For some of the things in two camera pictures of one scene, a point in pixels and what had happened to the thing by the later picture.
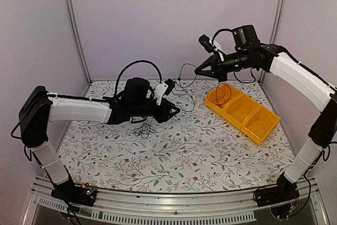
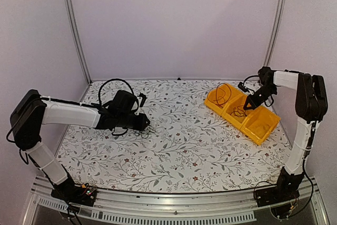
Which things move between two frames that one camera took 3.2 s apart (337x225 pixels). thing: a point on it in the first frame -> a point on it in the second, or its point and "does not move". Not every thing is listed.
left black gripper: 164,116 -> 141,124
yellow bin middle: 239,109 does not move
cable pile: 144,130 does not move
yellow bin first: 218,97 does not move
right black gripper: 218,72 -> 255,106
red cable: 220,95 does not move
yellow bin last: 259,124 does not move
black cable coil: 184,87 -> 238,112
